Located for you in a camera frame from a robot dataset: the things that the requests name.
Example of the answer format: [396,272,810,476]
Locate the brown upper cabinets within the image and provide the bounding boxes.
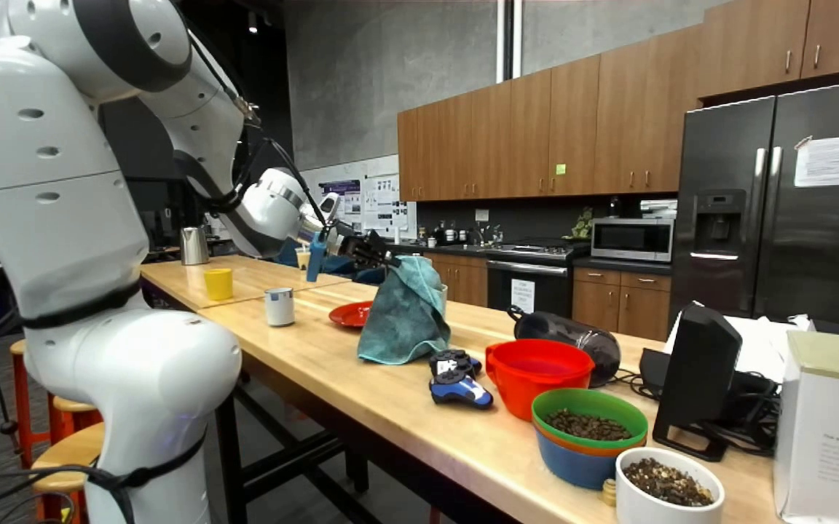
[396,0,839,202]

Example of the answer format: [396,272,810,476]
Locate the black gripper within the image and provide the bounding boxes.
[323,222,389,273]

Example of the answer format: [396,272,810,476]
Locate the black oven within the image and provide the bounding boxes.
[488,259,571,317]

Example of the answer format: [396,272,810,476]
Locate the orange stool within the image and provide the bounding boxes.
[10,340,105,524]

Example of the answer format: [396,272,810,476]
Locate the yellow cup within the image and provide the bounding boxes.
[205,266,233,304]

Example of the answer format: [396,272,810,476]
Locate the red plastic bowl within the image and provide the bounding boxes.
[488,337,594,420]

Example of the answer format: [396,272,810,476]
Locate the blue bowl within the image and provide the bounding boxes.
[537,434,620,492]

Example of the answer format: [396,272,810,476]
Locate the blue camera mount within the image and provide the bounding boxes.
[307,234,329,284]

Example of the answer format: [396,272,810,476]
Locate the orange-red plate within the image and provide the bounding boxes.
[329,301,373,329]

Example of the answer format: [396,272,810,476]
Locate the white storage box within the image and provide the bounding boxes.
[773,332,839,524]

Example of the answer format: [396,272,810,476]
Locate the blue-green towel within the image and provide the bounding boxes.
[360,255,453,367]

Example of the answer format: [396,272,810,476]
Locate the green bowl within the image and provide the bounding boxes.
[530,387,651,458]

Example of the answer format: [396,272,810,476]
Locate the white tin can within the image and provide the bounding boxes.
[263,289,295,329]

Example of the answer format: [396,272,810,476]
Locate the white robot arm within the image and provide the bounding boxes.
[0,0,383,524]

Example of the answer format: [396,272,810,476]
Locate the white bowl with beans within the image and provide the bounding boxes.
[614,448,725,524]

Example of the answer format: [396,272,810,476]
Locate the black stainless refrigerator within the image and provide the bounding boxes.
[673,84,839,332]

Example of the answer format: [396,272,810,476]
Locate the silver microwave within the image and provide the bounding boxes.
[591,218,673,266]

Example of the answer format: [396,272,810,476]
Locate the black speaker stand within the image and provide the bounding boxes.
[652,304,744,464]

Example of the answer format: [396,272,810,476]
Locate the black bag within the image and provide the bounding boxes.
[508,305,620,387]

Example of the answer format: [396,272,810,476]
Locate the blue black toy car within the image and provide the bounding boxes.
[429,351,494,412]

